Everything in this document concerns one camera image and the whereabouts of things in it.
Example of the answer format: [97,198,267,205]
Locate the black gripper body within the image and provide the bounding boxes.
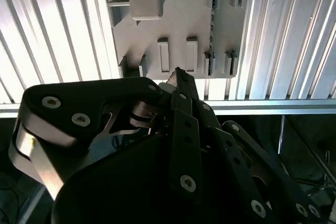
[51,134,251,224]

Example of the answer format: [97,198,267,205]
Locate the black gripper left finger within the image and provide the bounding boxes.
[9,68,205,201]

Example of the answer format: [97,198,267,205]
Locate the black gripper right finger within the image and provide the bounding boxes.
[181,69,330,224]

